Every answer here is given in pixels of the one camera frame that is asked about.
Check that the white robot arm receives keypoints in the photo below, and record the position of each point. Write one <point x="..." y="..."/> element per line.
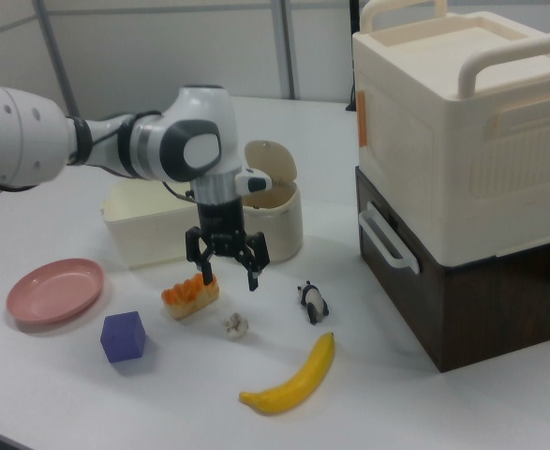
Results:
<point x="17" y="136"/>

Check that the toy panda figure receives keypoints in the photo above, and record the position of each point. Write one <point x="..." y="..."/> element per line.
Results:
<point x="314" y="302"/>

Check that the grey partition frame post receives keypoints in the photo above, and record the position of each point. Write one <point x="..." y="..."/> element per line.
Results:
<point x="54" y="56"/>
<point x="286" y="47"/>

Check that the white paper ball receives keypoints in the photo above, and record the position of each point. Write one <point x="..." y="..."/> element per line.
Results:
<point x="235" y="326"/>

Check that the square cream plastic box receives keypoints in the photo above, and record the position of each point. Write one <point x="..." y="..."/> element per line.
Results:
<point x="143" y="234"/>

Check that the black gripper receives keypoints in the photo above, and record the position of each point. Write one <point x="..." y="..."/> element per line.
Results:
<point x="220" y="225"/>

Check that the yellow toy banana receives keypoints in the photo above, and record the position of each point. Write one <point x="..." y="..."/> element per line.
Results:
<point x="298" y="379"/>

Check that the purple cube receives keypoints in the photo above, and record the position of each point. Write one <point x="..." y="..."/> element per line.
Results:
<point x="122" y="340"/>

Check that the small cream lidded trash can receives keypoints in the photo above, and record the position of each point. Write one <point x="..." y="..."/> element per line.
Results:
<point x="279" y="225"/>

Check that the pink plastic plate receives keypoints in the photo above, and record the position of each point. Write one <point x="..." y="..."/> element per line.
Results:
<point x="54" y="290"/>

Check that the toy bread loaf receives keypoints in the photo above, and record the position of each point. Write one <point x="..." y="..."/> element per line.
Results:
<point x="190" y="301"/>

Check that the dark brown crate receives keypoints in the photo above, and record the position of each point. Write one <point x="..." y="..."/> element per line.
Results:
<point x="490" y="319"/>

